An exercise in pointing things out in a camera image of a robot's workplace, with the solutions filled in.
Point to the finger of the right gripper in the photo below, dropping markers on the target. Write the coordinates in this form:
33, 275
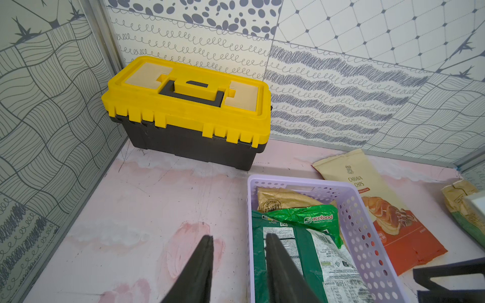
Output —
456, 282

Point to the beige red cassava chips bag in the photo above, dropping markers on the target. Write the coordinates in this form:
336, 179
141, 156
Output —
407, 241

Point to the lilac plastic basket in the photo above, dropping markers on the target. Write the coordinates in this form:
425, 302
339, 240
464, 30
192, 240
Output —
361, 237

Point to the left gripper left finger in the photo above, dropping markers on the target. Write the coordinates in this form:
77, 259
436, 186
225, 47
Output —
194, 284

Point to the gold foil chips bag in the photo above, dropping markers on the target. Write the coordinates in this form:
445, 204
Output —
458, 200

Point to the red gold chips bag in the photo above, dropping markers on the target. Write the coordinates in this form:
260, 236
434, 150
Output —
291, 202

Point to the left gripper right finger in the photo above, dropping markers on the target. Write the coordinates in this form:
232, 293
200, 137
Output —
285, 283

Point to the yellow and black toolbox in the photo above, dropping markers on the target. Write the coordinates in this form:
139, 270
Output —
190, 111

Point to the dark green striped snack bag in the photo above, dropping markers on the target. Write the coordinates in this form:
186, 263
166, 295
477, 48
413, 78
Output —
328, 270

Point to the green Chuba cassava chips bag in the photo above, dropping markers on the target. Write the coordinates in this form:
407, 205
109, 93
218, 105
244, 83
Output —
322, 218

